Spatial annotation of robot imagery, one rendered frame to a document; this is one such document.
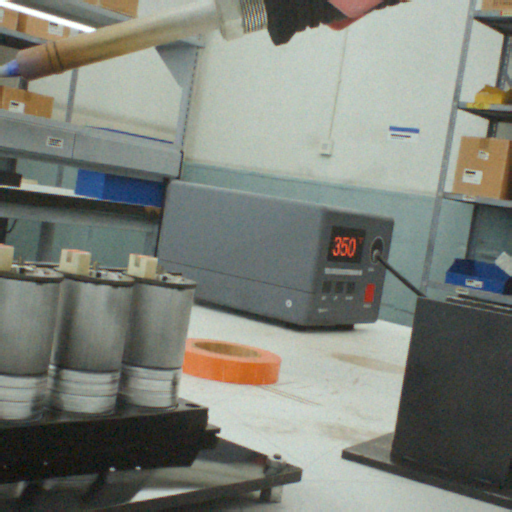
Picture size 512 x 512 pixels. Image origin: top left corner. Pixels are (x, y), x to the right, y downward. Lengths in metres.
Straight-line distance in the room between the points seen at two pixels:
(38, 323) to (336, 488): 0.12
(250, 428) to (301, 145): 5.57
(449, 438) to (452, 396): 0.02
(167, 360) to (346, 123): 5.49
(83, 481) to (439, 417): 0.16
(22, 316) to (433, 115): 5.25
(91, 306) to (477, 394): 0.15
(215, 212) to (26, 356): 0.50
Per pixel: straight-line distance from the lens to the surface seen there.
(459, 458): 0.38
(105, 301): 0.29
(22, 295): 0.28
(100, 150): 3.24
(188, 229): 0.78
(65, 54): 0.26
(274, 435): 0.40
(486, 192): 4.75
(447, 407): 0.38
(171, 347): 0.32
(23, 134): 3.05
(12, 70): 0.26
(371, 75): 5.75
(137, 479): 0.28
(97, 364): 0.30
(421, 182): 5.47
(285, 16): 0.25
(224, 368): 0.49
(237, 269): 0.75
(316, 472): 0.36
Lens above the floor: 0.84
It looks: 3 degrees down
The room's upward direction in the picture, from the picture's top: 9 degrees clockwise
